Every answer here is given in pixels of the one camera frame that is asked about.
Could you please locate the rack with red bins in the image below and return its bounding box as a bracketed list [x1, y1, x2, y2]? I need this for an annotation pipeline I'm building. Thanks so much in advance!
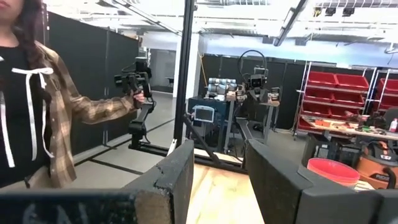
[371, 68, 398, 116]
[294, 61, 379, 138]

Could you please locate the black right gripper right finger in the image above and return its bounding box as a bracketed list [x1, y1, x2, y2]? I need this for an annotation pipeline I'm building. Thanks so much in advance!
[245, 138, 383, 224]

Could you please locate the robot teach pendant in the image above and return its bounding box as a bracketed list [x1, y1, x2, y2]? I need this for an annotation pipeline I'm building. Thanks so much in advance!
[192, 105, 216, 123]

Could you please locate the person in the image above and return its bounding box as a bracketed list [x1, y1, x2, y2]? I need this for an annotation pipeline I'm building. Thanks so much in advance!
[0, 0, 147, 190]

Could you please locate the pink plastic bowl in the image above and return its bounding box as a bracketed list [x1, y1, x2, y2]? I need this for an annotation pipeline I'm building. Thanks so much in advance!
[307, 157, 361, 190]

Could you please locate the black robot with cable loop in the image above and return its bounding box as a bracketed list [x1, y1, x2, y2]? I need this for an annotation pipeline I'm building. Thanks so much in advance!
[238, 49, 271, 103]

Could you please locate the person's hand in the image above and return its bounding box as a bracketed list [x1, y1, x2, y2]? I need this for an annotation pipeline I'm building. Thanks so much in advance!
[132, 90, 146, 109]

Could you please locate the black aluminium table frame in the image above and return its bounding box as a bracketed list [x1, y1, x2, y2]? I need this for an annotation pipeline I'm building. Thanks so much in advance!
[136, 0, 249, 175]

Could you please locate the small wooden side table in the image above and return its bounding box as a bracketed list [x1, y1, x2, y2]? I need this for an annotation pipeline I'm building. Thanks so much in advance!
[259, 100, 280, 144]

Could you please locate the black partition panel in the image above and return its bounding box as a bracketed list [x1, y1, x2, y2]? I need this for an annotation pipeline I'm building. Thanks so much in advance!
[46, 12, 141, 155]
[198, 54, 307, 131]

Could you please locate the dark blue cabinet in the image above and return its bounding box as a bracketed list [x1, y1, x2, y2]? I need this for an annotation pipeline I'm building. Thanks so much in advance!
[187, 96, 233, 147]

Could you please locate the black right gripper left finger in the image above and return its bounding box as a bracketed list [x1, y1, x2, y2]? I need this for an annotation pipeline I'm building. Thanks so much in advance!
[123, 139, 195, 224]

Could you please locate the orange shop vacuum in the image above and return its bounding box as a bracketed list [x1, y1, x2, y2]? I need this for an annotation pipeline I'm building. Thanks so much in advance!
[356, 140, 398, 190]

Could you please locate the cluttered workbench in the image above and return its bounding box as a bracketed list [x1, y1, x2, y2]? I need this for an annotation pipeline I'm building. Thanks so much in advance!
[300, 114, 398, 141]

